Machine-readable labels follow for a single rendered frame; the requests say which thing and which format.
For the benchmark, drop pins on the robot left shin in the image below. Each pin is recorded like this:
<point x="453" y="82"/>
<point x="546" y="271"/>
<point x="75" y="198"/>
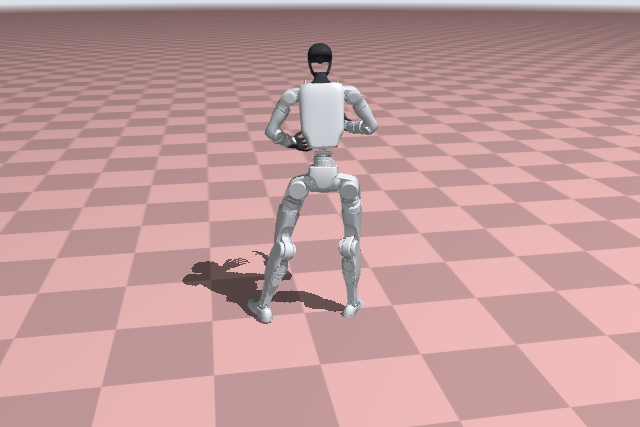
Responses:
<point x="274" y="273"/>

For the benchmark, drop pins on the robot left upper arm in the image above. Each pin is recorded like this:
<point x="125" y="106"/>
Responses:
<point x="280" y="113"/>

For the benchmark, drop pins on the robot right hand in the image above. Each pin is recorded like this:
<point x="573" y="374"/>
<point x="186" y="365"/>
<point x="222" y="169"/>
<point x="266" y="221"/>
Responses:
<point x="345" y="118"/>

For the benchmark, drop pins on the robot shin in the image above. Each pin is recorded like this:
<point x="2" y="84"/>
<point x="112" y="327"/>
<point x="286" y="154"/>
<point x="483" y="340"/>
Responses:
<point x="274" y="273"/>
<point x="351" y="272"/>

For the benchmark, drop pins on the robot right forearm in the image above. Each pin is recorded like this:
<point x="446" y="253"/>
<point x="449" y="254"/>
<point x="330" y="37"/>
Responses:
<point x="353" y="127"/>

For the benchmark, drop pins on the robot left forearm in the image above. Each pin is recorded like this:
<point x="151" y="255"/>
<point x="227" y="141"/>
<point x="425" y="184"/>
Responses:
<point x="286" y="140"/>

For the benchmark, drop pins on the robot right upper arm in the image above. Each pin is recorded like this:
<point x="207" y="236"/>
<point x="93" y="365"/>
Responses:
<point x="362" y="109"/>

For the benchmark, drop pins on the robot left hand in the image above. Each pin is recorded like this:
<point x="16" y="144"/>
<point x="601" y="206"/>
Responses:
<point x="300" y="145"/>

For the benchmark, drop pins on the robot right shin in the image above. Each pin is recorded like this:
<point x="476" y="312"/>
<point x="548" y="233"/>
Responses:
<point x="351" y="272"/>

